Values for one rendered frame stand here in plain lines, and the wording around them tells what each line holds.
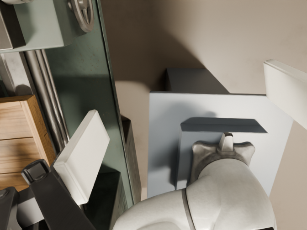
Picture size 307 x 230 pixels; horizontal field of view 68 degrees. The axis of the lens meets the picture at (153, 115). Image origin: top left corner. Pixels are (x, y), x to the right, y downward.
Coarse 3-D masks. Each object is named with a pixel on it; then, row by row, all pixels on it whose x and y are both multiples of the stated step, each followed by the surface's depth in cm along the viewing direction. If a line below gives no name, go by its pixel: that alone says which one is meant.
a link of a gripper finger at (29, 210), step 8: (56, 176) 12; (64, 184) 12; (24, 192) 12; (24, 200) 11; (32, 200) 11; (24, 208) 11; (32, 208) 11; (16, 216) 11; (24, 216) 11; (32, 216) 11; (40, 216) 11; (24, 224) 11; (32, 224) 11
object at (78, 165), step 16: (96, 112) 18; (80, 128) 15; (96, 128) 17; (80, 144) 14; (96, 144) 16; (64, 160) 12; (80, 160) 13; (96, 160) 15; (64, 176) 12; (80, 176) 13; (96, 176) 15; (80, 192) 13
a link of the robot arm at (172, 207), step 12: (168, 192) 59; (180, 192) 57; (144, 204) 57; (156, 204) 55; (168, 204) 54; (180, 204) 53; (120, 216) 59; (132, 216) 55; (144, 216) 54; (156, 216) 53; (168, 216) 52; (180, 216) 52; (120, 228) 55; (132, 228) 53; (144, 228) 52; (156, 228) 51; (168, 228) 50; (180, 228) 51; (192, 228) 50
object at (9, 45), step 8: (0, 0) 36; (0, 8) 36; (8, 8) 38; (0, 16) 36; (8, 16) 38; (16, 16) 40; (0, 24) 37; (8, 24) 38; (16, 24) 40; (0, 32) 37; (8, 32) 37; (16, 32) 40; (0, 40) 38; (8, 40) 38; (16, 40) 39; (24, 40) 42; (0, 48) 38; (8, 48) 38
